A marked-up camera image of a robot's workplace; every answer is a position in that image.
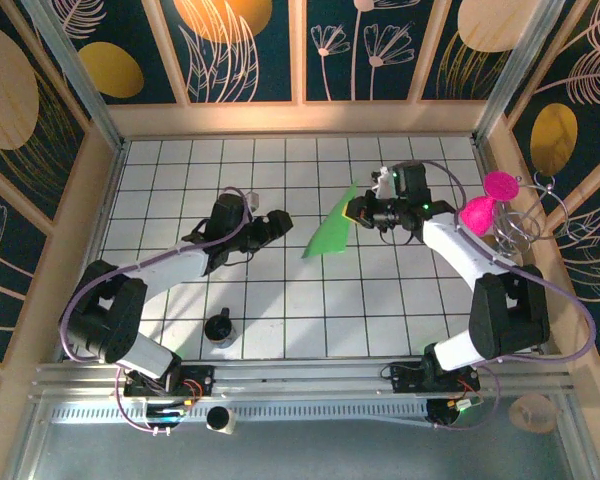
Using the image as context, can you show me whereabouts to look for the green paper sheet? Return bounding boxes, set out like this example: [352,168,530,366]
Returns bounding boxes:
[300,180,360,260]

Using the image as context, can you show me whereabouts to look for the black mug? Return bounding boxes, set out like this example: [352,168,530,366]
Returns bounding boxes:
[203,307,237,350]

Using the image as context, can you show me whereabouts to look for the round pink felt disc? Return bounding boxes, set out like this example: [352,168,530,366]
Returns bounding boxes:
[483,171,520,202]

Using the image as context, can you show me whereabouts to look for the black and white cylinder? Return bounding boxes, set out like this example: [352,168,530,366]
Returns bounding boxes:
[205,405,239,435]

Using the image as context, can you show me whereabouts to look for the small electronics board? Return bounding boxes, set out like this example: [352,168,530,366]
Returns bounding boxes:
[144,397,194,427]

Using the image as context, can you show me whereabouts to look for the round wooden disc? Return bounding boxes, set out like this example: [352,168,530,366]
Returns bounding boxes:
[508,392,559,434]

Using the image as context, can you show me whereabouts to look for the aluminium mounting rail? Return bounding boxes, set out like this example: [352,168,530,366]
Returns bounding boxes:
[29,355,576,401]

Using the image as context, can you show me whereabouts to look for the silver wire stand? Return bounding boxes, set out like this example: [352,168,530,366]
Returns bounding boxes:
[489,172,574,261]

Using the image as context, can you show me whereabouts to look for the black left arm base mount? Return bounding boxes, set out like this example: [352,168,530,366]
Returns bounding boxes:
[123,364,216,399]

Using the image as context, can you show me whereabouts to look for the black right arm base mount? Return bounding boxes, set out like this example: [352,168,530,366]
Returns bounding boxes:
[388,360,481,394]

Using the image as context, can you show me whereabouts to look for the slotted grey cable duct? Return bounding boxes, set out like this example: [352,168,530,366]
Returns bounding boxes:
[49,403,431,425]

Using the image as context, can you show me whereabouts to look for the aluminium frame post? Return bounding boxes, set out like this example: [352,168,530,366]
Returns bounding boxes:
[472,0,566,144]
[19,0,129,154]

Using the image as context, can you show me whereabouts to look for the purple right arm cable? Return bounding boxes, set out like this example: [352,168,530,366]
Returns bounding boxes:
[419,159,597,432]

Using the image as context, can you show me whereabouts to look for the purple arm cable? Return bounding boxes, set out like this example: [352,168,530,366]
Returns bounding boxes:
[419,159,597,432]
[59,186,256,437]

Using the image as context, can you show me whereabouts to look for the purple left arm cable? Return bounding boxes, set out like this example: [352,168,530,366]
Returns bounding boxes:
[59,186,256,437]

